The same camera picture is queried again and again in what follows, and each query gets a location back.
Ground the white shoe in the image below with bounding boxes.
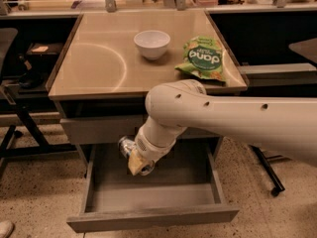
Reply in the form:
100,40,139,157
0,220,14,238

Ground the open grey middle drawer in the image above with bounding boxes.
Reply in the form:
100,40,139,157
67,139,239,233

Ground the silver redbull can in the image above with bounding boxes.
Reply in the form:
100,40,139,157
117,135,157,177

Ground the black shelf items left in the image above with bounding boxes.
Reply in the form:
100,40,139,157
19,43,63,89

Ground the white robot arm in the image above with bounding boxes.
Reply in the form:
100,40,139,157
128,79,317,175

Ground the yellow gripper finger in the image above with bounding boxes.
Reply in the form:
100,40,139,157
128,149,150,176

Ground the black chair on left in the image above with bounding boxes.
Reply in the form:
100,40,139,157
0,28,76,168

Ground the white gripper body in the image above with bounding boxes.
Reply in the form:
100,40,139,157
135,127,177,163

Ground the closed grey top drawer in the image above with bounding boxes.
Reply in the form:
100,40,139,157
59,113,223,146

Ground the black wheeled stand base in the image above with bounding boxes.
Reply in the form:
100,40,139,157
252,146,285,197

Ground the white ceramic bowl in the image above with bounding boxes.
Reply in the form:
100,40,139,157
134,30,170,60

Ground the grey drawer cabinet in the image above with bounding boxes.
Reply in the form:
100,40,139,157
45,9,251,171

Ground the green snack chip bag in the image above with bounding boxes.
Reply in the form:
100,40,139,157
175,36,226,82

